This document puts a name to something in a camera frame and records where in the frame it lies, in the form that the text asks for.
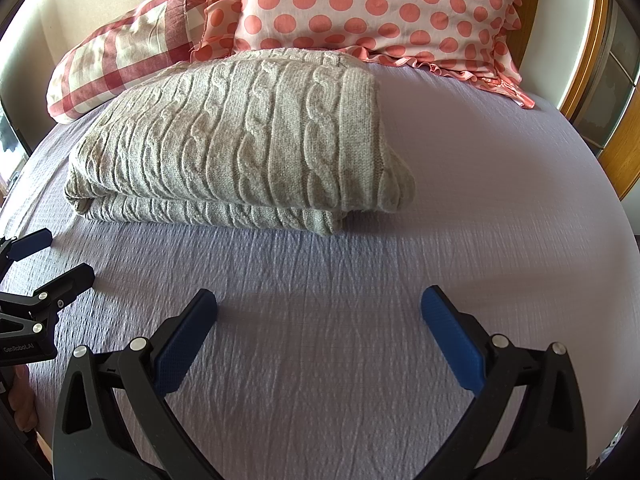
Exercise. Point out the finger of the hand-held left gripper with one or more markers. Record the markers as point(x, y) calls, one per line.
point(27, 245)
point(60, 285)

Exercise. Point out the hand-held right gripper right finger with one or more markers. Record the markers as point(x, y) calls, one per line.
point(452, 342)

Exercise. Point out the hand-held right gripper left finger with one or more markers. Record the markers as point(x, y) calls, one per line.
point(184, 347)

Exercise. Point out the person's left hand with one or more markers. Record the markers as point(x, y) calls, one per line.
point(22, 402)

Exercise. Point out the lilac bed sheet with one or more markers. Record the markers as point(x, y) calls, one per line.
point(350, 285)

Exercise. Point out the red plaid pillow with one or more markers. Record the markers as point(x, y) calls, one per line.
point(120, 60)

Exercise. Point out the wooden headboard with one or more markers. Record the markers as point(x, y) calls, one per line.
point(531, 25)

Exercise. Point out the pink polka dot pillow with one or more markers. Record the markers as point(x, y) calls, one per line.
point(380, 10)

